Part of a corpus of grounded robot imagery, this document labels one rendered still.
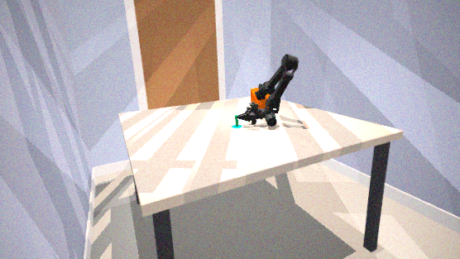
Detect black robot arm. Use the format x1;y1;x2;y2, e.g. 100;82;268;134
249;55;299;127

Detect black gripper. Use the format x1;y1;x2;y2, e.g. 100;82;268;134
237;107;264;125

